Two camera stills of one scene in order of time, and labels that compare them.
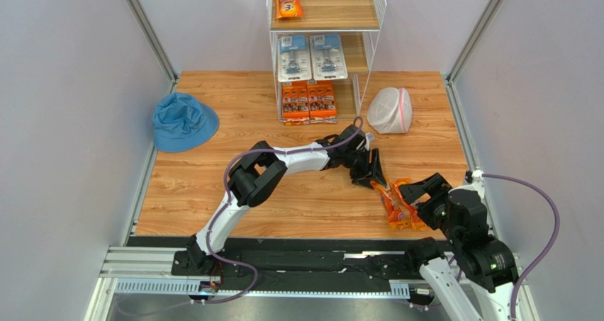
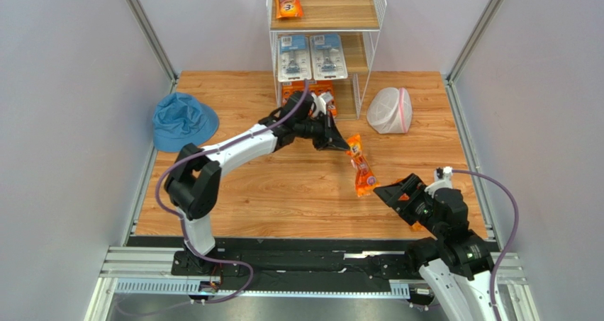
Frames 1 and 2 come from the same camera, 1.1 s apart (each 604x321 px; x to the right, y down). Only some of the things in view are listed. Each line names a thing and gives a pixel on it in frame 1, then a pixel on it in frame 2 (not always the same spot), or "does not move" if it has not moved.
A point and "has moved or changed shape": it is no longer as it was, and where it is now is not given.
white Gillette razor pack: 328,59 does not move
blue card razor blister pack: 294,62 does not move
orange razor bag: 398,217 has moved or changed shape
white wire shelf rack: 355,9 does not move
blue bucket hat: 182,123 does not move
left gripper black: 369,172 → 337,142
